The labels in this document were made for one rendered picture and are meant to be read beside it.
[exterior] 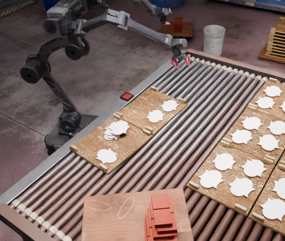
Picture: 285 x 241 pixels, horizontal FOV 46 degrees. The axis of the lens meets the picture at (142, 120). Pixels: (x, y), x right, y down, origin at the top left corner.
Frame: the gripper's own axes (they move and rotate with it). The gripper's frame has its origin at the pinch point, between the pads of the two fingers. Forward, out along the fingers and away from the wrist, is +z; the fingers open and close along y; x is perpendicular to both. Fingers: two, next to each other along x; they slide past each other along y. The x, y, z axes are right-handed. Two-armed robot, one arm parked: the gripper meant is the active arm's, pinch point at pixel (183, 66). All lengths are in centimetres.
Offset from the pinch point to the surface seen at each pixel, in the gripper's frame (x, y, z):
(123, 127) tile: 61, 20, 7
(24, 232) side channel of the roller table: 148, 25, 5
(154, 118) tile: 40.5, 11.5, 15.6
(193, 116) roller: 24.8, -7.1, 28.0
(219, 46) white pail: -220, 81, 77
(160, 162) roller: 74, -7, 26
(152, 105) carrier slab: 27.7, 19.7, 13.0
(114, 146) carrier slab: 75, 21, 11
